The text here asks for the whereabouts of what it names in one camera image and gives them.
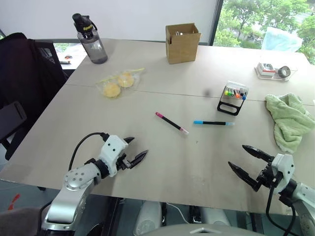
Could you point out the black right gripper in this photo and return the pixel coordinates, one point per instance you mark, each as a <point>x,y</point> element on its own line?
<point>268,178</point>

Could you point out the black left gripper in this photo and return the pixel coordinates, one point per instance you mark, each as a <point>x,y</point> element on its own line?
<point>123,163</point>

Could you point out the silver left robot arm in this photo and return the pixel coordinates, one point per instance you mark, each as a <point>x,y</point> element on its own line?
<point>73,186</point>

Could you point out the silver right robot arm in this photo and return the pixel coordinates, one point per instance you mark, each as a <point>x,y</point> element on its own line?
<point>304,199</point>

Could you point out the pink capped black pen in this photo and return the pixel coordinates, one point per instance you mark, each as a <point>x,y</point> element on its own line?
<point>171,123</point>

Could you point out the blue capped black pen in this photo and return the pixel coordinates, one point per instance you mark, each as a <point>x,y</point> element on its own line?
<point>212,123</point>

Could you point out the black marker set case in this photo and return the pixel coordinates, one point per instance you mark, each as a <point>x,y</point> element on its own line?
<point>230,107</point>

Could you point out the red and white small box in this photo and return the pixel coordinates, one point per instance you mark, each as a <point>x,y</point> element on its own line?
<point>267,67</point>

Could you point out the brown cardboard box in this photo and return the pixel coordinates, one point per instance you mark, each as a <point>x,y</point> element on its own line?
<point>183,49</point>

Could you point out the green terry towel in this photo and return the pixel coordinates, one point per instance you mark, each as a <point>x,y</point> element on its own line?
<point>288,120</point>

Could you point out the yellow round bun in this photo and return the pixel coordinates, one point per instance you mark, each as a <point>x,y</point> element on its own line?
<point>126,79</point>
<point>112,90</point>

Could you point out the white rounded robot leg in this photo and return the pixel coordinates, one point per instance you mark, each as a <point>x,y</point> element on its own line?
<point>148,218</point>
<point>216,217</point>

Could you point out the clear plastic zip bag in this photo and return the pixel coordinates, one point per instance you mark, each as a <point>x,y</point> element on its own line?
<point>137,73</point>

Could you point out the grey robot torso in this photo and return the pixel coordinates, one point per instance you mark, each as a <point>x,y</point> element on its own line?
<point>197,230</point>

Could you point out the clear plastic tray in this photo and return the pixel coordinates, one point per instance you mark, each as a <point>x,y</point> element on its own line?
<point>268,76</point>

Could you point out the grey tape roll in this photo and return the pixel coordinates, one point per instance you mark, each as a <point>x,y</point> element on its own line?
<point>284,71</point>

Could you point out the grey water bottle black lid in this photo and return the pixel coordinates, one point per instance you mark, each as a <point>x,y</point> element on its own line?
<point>94,46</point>

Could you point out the light blue plastic bag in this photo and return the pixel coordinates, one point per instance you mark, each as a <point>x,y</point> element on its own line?
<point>280,40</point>

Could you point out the black office chair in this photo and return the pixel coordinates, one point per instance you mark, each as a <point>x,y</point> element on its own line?
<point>27,81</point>

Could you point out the dark grey rounded shape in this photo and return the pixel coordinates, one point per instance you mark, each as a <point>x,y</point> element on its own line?
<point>19,221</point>

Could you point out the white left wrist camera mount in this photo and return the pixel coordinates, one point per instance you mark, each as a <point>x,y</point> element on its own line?
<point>113,150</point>

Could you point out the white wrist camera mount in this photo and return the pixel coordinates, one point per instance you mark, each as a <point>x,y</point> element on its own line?
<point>285,167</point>
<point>113,150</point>

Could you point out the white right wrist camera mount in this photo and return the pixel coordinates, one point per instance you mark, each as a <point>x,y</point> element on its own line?
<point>285,167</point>

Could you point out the dark window frame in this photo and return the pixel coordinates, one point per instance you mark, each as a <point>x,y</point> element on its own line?
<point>214,22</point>

